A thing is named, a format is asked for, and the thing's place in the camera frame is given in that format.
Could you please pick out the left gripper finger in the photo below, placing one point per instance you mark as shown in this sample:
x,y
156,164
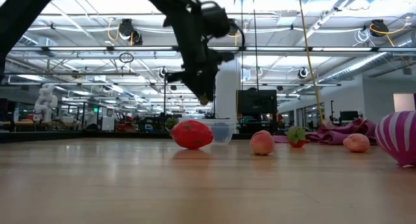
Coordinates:
x,y
210,86
197,91

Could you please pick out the small brown round fruit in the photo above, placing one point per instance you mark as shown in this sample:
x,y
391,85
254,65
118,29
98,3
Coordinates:
x,y
204,100

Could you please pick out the large red fruit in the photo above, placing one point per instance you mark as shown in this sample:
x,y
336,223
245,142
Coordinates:
x,y
191,134

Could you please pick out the dark blue bumpy fruit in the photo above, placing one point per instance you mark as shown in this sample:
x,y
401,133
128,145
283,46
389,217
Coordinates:
x,y
222,131

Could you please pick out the reddish pink peach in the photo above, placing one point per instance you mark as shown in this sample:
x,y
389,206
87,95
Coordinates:
x,y
262,143

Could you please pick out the small strawberry green leaves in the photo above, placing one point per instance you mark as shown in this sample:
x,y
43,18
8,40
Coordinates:
x,y
296,138

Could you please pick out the pale pink peach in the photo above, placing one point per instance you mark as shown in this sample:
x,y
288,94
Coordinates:
x,y
356,143

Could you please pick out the purple white striped vegetable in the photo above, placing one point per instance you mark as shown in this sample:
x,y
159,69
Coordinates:
x,y
398,138

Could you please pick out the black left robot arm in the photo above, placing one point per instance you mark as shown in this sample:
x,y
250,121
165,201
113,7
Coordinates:
x,y
19,22

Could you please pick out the clear plastic tupperware container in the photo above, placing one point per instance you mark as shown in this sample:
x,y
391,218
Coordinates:
x,y
224,130

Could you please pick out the white pillar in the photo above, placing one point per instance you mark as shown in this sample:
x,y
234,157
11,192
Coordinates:
x,y
226,87

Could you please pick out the black rectangular screen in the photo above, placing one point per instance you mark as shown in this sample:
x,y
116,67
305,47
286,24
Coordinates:
x,y
256,102

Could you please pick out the purple cloth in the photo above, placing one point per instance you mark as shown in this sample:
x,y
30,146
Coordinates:
x,y
331,133

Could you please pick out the small black monitor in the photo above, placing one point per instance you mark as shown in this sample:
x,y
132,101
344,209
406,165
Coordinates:
x,y
348,116

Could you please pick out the white humanoid robot figure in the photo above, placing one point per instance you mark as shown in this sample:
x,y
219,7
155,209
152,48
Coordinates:
x,y
45,102

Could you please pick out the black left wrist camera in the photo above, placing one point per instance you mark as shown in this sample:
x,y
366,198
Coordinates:
x,y
214,19

